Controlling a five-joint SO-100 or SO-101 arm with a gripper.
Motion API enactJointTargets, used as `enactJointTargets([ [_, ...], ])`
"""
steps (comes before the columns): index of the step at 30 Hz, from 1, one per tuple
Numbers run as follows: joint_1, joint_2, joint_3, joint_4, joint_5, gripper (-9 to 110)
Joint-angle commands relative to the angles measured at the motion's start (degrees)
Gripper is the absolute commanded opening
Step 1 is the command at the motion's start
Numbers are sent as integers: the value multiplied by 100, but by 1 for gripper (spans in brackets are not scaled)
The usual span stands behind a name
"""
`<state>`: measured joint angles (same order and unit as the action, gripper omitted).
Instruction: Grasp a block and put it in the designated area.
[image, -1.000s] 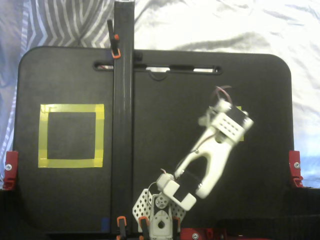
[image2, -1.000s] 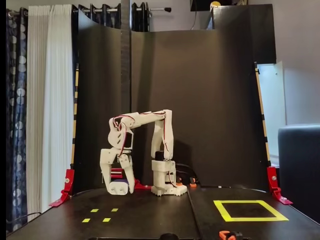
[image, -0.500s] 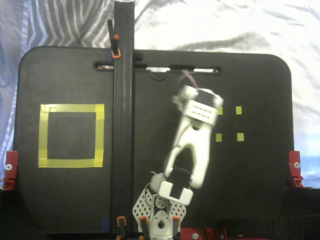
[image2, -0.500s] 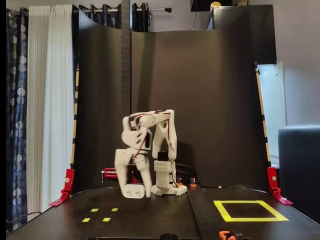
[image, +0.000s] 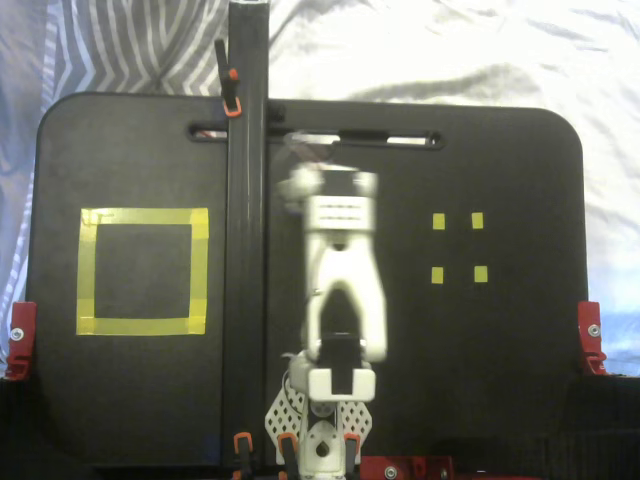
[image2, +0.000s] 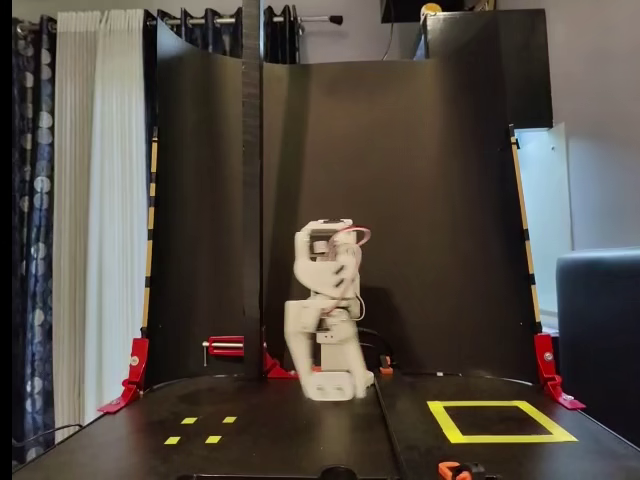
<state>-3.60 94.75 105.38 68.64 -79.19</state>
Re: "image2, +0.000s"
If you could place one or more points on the white moving gripper finger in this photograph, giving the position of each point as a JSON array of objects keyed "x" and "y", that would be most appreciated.
[{"x": 361, "y": 375}]

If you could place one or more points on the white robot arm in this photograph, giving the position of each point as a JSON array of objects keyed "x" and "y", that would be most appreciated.
[{"x": 320, "y": 275}]

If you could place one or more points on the small orange clamp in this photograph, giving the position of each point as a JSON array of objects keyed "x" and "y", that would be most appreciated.
[{"x": 385, "y": 371}]

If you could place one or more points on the red screw clamp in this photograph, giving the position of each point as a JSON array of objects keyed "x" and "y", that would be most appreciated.
[{"x": 225, "y": 347}]

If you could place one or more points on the white fixed gripper finger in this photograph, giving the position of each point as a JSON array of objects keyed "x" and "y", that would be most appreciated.
[{"x": 302, "y": 350}]

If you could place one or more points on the silver curtain rod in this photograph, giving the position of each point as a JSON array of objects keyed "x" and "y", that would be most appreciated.
[{"x": 315, "y": 20}]

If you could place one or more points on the orange and black spring clamp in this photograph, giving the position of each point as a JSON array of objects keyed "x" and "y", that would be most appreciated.
[{"x": 450, "y": 470}]

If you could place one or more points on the black upright pole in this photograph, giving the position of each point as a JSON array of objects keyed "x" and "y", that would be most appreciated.
[{"x": 252, "y": 200}]

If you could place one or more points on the dark grommet curtain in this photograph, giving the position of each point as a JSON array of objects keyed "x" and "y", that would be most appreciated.
[{"x": 280, "y": 40}]

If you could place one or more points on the yellow black striped stick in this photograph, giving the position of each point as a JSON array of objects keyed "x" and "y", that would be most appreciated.
[
  {"x": 524, "y": 225},
  {"x": 151, "y": 215}
]

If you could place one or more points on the dark blue patterned curtain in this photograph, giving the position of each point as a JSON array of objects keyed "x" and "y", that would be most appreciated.
[{"x": 32, "y": 200}]

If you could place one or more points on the red pole foot bracket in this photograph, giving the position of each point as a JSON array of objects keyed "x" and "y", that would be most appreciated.
[{"x": 275, "y": 369}]

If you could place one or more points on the red corner clamp bracket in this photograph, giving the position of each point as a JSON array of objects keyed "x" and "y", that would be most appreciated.
[
  {"x": 545, "y": 360},
  {"x": 137, "y": 360}
]

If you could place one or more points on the yellow tape square outline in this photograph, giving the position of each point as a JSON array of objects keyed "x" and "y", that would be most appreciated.
[{"x": 500, "y": 439}]

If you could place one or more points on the yellow ball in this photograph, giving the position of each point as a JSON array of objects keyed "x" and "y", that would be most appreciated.
[{"x": 431, "y": 9}]

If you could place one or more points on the white cabinet door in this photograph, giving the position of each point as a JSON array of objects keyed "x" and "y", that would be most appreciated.
[{"x": 545, "y": 200}]

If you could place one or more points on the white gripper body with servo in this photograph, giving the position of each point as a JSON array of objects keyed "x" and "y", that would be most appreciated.
[{"x": 299, "y": 334}]

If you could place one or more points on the white pleated curtain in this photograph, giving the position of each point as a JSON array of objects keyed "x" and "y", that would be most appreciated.
[{"x": 100, "y": 200}]

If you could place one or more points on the black backdrop sheet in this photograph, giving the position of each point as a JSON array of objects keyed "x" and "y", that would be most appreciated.
[{"x": 350, "y": 125}]

